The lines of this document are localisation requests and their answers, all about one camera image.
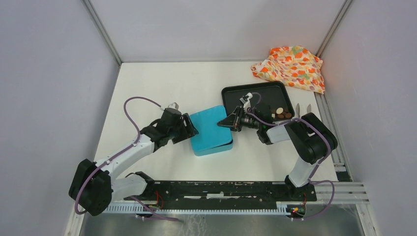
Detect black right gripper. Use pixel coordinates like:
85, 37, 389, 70
217, 106, 261, 132

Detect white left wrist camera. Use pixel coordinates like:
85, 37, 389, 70
239, 92, 253, 110

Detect teal chocolate tin box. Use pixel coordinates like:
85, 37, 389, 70
191, 140, 234, 156

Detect floral orange cloth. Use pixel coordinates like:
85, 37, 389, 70
251, 46, 326, 94

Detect steel tongs with white handle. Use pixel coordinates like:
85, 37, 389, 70
295, 103, 312, 118

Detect teal tin lid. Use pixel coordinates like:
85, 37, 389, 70
190, 105, 233, 144

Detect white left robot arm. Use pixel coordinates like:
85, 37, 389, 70
68, 108, 199, 216

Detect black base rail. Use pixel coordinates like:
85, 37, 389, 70
136, 180, 317, 210

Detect black chocolate tray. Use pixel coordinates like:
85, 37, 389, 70
221, 82, 295, 122

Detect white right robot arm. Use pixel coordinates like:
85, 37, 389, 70
217, 106, 338, 201

